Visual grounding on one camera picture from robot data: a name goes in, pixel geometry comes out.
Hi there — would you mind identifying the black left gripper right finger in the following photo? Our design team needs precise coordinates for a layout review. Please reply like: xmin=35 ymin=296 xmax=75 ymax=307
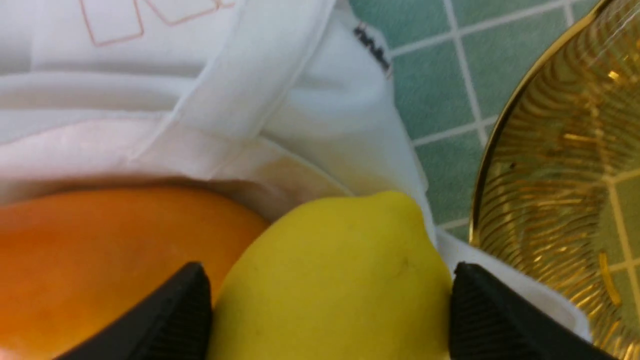
xmin=448 ymin=262 xmax=611 ymax=360

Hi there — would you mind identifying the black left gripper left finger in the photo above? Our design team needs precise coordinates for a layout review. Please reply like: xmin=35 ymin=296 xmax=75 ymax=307
xmin=61 ymin=262 xmax=213 ymax=360

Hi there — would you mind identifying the yellow lemon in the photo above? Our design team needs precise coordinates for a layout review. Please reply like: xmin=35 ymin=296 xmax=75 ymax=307
xmin=206 ymin=191 xmax=452 ymax=360

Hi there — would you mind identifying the orange mango fruit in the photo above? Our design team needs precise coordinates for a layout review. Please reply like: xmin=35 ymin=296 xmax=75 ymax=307
xmin=0 ymin=186 xmax=269 ymax=360

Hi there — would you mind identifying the white cloth bag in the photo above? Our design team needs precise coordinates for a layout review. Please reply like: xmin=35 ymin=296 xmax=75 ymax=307
xmin=0 ymin=0 xmax=592 ymax=342

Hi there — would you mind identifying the amber glass plate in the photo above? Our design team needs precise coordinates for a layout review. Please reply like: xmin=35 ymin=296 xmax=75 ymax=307
xmin=469 ymin=0 xmax=639 ymax=360

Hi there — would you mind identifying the green checkered tablecloth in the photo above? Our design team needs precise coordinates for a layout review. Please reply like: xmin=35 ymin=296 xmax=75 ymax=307
xmin=350 ymin=0 xmax=595 ymax=240

